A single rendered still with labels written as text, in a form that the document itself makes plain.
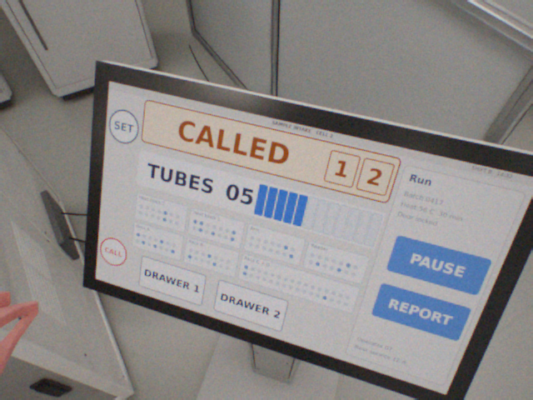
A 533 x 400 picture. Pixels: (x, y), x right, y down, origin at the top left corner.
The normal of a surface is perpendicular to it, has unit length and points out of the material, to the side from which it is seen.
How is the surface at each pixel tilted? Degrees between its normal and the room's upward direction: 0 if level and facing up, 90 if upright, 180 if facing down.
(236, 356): 5
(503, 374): 0
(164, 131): 50
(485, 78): 90
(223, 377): 5
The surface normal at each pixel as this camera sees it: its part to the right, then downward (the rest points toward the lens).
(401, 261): -0.24, 0.25
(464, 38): -0.85, 0.43
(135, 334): 0.00, -0.55
